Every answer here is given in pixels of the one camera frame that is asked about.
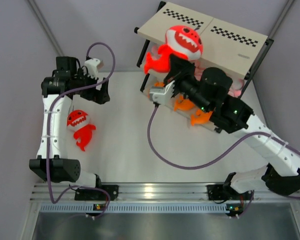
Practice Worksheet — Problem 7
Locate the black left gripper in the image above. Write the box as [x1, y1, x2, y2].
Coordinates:
[72, 69, 109, 105]

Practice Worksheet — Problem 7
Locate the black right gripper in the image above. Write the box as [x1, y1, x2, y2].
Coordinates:
[163, 53, 212, 114]

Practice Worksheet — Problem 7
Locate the orange shark plush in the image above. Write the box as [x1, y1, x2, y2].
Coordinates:
[173, 95, 195, 111]
[153, 81, 165, 87]
[190, 109, 213, 126]

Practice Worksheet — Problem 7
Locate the red shark plush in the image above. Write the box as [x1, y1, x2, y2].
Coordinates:
[143, 25, 204, 74]
[66, 109, 97, 152]

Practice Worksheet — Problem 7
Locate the pink striped plush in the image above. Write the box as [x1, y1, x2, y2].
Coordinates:
[151, 44, 161, 58]
[228, 79, 245, 98]
[191, 60, 206, 81]

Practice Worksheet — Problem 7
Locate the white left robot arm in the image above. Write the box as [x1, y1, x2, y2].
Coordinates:
[29, 56, 110, 200]

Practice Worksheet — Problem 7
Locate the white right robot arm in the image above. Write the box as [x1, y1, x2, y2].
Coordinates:
[164, 54, 300, 199]

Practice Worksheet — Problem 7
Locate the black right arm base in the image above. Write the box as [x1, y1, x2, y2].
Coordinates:
[206, 184, 252, 202]

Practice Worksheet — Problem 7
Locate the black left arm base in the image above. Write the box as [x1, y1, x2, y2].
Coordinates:
[74, 184, 119, 201]

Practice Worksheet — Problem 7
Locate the orange shark plush on shelf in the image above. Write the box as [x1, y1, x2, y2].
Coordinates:
[153, 81, 165, 87]

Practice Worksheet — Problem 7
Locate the beige three-tier shelf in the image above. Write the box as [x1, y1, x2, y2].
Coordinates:
[134, 2, 272, 131]

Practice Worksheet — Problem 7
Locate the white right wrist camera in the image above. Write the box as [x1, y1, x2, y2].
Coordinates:
[149, 82, 175, 105]

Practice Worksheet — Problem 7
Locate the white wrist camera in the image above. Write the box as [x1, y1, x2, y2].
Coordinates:
[84, 58, 104, 79]
[149, 82, 175, 105]

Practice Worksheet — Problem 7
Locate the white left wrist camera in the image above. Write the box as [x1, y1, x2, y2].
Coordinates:
[84, 58, 104, 79]

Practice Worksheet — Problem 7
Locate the aluminium mounting rail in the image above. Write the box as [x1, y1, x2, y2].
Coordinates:
[30, 182, 295, 202]

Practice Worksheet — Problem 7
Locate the grey slotted cable duct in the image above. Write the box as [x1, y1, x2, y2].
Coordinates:
[40, 202, 233, 214]

